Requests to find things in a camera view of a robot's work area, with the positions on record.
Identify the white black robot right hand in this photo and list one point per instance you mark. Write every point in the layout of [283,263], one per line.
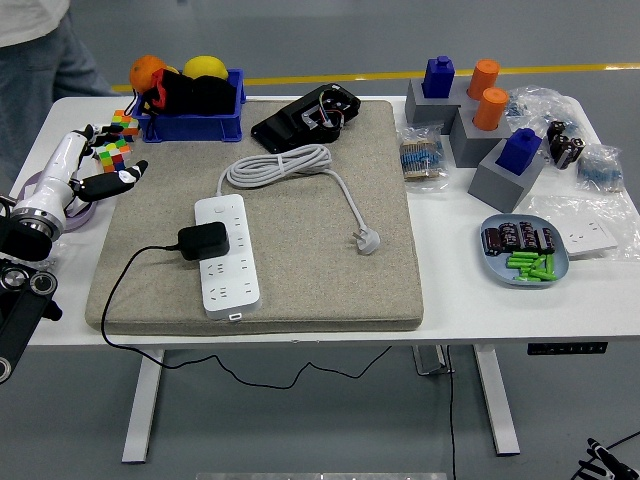
[605,467]

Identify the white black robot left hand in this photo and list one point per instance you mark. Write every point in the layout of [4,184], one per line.
[52,177]

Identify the black plug adapter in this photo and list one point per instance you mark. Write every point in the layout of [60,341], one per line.
[205,241]

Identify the white power strip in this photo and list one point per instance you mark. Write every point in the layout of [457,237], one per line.
[230,285]

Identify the purple tray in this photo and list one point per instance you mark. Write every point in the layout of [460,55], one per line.
[85,218]

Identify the multicolour puzzle cube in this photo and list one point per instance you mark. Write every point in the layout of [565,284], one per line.
[117,155]
[129,122]

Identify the person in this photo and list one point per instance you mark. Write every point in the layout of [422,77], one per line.
[30,75]

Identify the black table control panel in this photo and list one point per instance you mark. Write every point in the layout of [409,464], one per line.
[567,348]

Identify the white table leg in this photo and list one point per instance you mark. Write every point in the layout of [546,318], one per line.
[497,400]
[142,405]

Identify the orange fruit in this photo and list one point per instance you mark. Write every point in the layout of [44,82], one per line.
[145,72]

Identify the blue plastic bin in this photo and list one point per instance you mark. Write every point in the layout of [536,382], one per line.
[190,127]

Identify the small yellow fruit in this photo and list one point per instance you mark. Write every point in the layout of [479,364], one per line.
[173,69]

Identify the black cloth bag red trim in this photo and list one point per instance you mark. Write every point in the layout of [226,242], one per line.
[200,97]

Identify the large yellow lemon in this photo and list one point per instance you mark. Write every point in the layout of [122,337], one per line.
[205,66]

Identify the green battery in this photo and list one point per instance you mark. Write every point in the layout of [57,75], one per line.
[520,262]
[526,270]
[544,275]
[538,262]
[522,255]
[527,278]
[550,264]

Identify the blue-grey plate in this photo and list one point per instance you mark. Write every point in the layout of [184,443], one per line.
[495,267]

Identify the dark brown capacitor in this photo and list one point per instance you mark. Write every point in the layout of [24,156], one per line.
[509,236]
[528,235]
[492,241]
[546,240]

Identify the clear plastic bag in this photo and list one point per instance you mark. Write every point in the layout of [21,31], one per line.
[617,210]

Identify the grey-brown mat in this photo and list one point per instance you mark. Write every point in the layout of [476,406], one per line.
[310,280]

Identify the small clear bag blue parts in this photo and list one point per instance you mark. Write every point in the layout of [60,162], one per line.
[600,170]

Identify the grey block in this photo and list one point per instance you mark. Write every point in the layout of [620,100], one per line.
[495,190]
[425,112]
[470,147]

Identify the black capacitor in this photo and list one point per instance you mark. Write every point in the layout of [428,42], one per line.
[572,152]
[556,131]
[560,147]

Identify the blue peg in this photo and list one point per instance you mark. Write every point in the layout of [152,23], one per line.
[519,152]
[439,77]

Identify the clear bag of resistors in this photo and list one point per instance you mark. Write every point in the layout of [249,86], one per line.
[422,160]

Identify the large clear bag blue parts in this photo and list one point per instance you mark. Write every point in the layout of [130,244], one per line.
[540,107]

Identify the orange cylinder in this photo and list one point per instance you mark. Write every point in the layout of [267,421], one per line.
[484,80]
[491,109]

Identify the silver metal bracket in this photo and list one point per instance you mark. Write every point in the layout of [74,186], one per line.
[430,360]

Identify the white wall socket panel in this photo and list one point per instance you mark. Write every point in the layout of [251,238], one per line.
[590,235]

